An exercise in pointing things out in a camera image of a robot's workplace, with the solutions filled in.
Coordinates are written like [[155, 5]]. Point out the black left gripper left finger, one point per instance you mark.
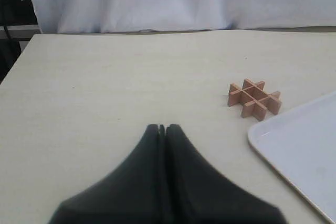
[[129, 194]]

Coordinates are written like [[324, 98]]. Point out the notched wooden block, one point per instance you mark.
[[255, 90], [254, 100], [259, 109], [236, 95]]

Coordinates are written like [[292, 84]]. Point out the white backdrop cloth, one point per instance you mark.
[[123, 16]]

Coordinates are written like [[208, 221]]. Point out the white plastic tray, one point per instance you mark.
[[299, 145]]

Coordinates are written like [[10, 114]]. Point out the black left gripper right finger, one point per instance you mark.
[[201, 194]]

